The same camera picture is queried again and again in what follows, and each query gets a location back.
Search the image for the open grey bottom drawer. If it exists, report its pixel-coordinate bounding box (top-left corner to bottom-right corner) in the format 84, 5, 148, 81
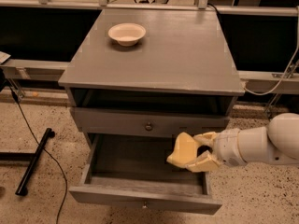
69, 134, 221, 215

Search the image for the white cable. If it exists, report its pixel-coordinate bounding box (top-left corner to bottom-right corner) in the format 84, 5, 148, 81
242, 7, 299, 97

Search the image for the yellow sponge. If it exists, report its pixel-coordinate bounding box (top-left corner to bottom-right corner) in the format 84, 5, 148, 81
166, 133, 201, 168

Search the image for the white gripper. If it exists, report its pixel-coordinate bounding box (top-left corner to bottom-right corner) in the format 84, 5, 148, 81
185, 129, 247, 173

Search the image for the black metal stand base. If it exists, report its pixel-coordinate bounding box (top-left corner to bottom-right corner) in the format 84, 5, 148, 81
0, 128, 55, 196

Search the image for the closed grey upper drawer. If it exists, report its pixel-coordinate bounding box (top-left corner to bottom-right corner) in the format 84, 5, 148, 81
70, 107, 229, 138

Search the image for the white paper bowl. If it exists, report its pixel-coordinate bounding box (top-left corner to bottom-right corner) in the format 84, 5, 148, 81
108, 23, 146, 47

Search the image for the grey metal railing frame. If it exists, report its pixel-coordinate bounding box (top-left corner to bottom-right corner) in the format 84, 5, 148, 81
3, 0, 298, 96

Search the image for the black floor cable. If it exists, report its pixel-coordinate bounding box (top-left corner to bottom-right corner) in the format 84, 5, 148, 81
8, 84, 69, 224

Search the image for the grey wooden drawer cabinet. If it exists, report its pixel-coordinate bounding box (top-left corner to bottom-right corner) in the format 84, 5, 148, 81
59, 8, 244, 215

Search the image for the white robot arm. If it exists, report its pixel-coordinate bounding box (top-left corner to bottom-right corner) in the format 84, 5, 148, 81
185, 113, 299, 173

